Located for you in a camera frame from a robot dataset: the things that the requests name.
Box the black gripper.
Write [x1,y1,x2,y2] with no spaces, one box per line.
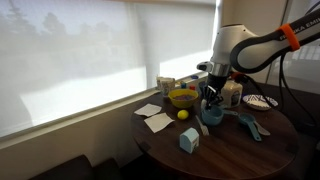
[204,74,227,110]

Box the medium teal measuring cup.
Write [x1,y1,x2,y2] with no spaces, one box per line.
[205,106,238,117]

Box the large teal measuring cup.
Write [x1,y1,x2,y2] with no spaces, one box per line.
[202,106,223,126]

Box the small teal measuring cup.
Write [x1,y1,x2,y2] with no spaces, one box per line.
[238,113,262,142]

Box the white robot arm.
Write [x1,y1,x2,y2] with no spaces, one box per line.
[197,9,320,105]

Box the small white bottle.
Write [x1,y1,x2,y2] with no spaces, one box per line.
[200,99,207,109]

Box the glass jar with rice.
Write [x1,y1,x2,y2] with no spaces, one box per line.
[221,80,243,108]

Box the red toy block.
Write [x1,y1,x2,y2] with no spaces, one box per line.
[189,85,196,90]

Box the blue bottle cap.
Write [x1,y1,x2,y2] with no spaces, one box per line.
[191,75,199,79]

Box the yellow bowl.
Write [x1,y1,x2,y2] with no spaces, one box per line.
[168,89,198,109]

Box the blue toy block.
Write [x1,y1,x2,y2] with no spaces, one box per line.
[180,82,187,89]

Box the white plastic fork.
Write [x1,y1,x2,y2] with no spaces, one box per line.
[195,115,210,136]

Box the yellow lemon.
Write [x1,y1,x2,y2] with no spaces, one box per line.
[177,110,189,120]

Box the patterned white plate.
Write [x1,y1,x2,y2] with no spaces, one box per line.
[242,94,278,111]

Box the small blue house box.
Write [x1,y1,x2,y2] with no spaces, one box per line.
[179,128,199,154]

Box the patterned paper cup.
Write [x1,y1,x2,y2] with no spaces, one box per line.
[156,77,175,97]

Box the white plastic spoon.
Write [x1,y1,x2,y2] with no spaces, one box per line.
[254,121,271,136]

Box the white paper napkin near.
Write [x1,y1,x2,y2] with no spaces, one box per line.
[144,113,173,133]

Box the white paper napkin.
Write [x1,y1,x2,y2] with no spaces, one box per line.
[144,113,173,133]
[135,103,161,117]

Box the white paper napkin far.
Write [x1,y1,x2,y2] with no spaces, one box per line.
[135,103,161,117]

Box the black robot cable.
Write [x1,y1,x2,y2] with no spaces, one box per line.
[233,53,320,134]

